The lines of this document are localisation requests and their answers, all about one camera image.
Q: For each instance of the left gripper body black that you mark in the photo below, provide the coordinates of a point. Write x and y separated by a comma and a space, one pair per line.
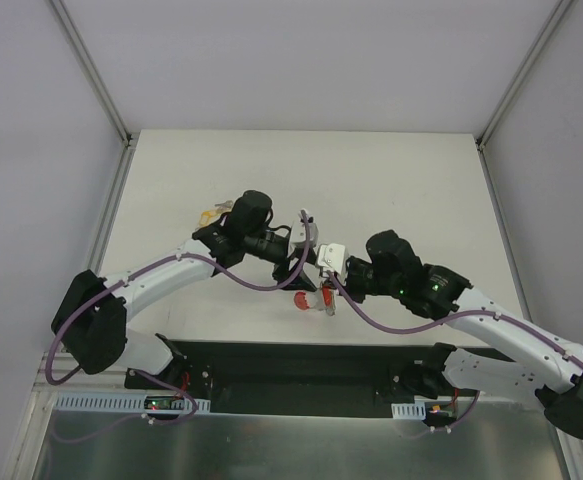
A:
288, 270

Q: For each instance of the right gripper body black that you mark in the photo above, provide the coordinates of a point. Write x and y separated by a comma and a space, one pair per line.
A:
347, 279

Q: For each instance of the red-handled metal keyring organizer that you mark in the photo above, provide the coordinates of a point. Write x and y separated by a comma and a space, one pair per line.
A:
306, 301

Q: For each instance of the red key fob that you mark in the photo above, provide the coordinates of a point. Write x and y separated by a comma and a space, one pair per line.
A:
327, 296

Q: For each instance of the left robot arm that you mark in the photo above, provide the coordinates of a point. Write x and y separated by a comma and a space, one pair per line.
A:
92, 322

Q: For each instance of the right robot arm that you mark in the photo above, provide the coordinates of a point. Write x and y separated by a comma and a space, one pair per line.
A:
541, 369

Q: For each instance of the yellow key tag with keys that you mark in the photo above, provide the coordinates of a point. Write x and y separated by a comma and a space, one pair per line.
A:
213, 214

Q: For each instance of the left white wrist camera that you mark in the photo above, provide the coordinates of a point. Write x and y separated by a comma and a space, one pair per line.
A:
303, 235

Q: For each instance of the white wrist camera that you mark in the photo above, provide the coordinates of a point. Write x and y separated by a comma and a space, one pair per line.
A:
332, 259
303, 235

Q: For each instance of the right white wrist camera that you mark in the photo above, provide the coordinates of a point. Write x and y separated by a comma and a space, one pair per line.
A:
332, 259

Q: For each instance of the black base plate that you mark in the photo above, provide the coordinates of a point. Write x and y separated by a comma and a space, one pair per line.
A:
341, 381

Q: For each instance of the right white cable duct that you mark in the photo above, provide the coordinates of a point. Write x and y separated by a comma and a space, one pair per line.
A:
415, 410

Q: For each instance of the white cable duct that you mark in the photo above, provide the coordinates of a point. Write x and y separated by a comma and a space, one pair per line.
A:
128, 403
415, 410

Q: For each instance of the left aluminium frame post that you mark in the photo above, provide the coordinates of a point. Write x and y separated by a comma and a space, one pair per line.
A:
89, 69

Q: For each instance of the aluminium frame post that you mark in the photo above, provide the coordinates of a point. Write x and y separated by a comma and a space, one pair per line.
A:
537, 49
89, 69

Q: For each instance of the left white cable duct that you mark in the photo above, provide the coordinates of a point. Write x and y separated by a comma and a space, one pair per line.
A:
128, 403

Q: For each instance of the right aluminium frame post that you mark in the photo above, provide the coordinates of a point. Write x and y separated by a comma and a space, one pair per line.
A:
537, 49

